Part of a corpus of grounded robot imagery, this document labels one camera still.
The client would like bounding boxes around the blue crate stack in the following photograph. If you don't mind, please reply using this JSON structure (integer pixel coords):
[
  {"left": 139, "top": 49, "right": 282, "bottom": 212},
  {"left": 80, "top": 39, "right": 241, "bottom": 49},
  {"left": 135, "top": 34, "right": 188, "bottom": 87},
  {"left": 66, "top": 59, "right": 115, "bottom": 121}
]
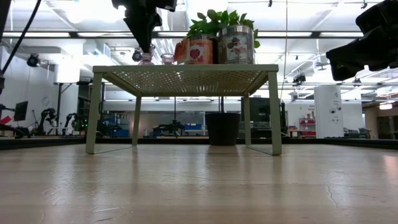
[{"left": 101, "top": 115, "right": 131, "bottom": 138}]

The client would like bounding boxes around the black background robot stand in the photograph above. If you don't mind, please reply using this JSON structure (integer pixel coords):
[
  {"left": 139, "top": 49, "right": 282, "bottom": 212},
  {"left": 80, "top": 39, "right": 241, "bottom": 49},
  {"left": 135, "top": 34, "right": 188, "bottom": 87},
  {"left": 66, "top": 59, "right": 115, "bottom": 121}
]
[{"left": 152, "top": 119, "right": 187, "bottom": 138}]

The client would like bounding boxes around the red parts shelf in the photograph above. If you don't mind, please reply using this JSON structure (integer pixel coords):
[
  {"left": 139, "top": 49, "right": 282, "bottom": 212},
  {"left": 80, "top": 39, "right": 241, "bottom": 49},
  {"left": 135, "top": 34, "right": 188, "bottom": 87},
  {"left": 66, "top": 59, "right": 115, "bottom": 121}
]
[{"left": 298, "top": 117, "right": 317, "bottom": 137}]

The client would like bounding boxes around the pale green perforated metal shelf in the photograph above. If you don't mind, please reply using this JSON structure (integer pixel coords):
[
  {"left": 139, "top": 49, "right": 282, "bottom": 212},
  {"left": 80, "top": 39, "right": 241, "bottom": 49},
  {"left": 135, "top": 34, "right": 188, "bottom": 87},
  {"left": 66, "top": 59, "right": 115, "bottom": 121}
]
[{"left": 85, "top": 63, "right": 283, "bottom": 156}]

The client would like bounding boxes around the black support post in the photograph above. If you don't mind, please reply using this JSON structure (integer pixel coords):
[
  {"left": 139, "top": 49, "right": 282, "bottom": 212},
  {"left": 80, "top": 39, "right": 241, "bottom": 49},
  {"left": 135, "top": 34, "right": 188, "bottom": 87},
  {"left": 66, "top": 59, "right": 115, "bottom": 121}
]
[{"left": 57, "top": 83, "right": 63, "bottom": 135}]

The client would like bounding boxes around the black overhead frame beam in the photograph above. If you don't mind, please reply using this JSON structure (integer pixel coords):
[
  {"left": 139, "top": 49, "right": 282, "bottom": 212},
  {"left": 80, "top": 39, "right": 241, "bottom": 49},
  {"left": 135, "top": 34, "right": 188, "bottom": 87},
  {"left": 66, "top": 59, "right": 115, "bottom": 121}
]
[{"left": 0, "top": 30, "right": 364, "bottom": 39}]

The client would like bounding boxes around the black plant pot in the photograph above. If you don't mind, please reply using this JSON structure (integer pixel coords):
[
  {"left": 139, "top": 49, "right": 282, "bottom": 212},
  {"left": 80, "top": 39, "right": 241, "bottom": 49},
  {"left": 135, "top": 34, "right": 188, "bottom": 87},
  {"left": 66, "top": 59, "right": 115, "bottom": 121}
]
[{"left": 204, "top": 112, "right": 242, "bottom": 146}]

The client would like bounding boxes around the thin hanging cable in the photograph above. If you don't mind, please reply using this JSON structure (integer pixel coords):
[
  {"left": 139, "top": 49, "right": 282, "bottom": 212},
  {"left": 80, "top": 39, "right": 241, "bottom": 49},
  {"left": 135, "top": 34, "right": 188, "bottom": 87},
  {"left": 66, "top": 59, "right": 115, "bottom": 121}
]
[{"left": 279, "top": 0, "right": 289, "bottom": 100}]

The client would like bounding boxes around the green leafy plant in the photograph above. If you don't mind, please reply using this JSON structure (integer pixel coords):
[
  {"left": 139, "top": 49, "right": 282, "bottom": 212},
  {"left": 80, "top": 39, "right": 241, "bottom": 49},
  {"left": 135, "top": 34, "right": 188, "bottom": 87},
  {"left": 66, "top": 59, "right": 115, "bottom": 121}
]
[{"left": 186, "top": 9, "right": 261, "bottom": 113}]

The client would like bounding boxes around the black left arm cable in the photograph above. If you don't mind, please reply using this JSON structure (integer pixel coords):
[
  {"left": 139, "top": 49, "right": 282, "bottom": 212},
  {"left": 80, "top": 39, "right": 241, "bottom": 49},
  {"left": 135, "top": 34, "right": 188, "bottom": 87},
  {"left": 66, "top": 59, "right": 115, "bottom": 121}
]
[{"left": 1, "top": 0, "right": 43, "bottom": 75}]

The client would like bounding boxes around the black cabinet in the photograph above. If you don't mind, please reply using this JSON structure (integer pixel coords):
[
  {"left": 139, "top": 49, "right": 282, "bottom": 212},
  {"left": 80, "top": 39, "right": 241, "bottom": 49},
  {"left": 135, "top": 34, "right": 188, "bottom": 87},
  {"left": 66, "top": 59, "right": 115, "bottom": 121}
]
[{"left": 241, "top": 96, "right": 271, "bottom": 130}]

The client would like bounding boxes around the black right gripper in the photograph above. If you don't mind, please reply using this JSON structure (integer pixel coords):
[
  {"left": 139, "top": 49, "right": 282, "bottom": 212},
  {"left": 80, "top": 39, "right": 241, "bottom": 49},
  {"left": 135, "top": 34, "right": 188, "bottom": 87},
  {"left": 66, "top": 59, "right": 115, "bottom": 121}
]
[{"left": 325, "top": 0, "right": 398, "bottom": 82}]

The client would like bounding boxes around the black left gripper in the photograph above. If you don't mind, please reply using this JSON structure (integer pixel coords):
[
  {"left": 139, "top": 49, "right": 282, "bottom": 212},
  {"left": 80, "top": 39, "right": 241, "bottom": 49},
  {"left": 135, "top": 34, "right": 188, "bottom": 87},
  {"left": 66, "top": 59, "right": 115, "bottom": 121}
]
[{"left": 111, "top": 0, "right": 178, "bottom": 54}]

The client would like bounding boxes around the black computer monitor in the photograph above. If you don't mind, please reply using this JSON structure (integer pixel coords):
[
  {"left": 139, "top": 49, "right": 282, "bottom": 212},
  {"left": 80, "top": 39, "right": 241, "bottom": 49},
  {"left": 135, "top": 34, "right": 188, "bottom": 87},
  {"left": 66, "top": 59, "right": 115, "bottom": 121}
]
[{"left": 14, "top": 101, "right": 29, "bottom": 123}]

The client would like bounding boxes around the black table edge rail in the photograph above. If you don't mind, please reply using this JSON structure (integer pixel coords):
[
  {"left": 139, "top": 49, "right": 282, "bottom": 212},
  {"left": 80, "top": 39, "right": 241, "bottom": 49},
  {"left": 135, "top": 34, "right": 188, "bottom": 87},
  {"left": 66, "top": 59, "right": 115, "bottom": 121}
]
[{"left": 0, "top": 136, "right": 398, "bottom": 151}]

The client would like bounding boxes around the white kiosk column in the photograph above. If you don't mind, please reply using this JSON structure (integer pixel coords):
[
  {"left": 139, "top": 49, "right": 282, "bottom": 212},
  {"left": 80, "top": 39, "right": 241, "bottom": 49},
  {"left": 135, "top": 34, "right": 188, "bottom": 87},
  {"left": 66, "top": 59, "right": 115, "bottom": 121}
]
[{"left": 313, "top": 85, "right": 345, "bottom": 139}]

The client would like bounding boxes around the silver floral print tin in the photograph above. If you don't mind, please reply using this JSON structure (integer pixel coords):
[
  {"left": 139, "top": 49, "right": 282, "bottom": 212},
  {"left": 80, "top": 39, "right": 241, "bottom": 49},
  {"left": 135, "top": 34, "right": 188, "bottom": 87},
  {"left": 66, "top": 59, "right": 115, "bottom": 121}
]
[{"left": 216, "top": 24, "right": 256, "bottom": 65}]

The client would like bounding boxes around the orange heart print tin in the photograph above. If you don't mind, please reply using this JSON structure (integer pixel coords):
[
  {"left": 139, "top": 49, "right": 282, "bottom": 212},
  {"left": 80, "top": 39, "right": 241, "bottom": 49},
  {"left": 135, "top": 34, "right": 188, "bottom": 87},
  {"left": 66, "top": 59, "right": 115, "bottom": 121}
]
[{"left": 173, "top": 33, "right": 218, "bottom": 65}]

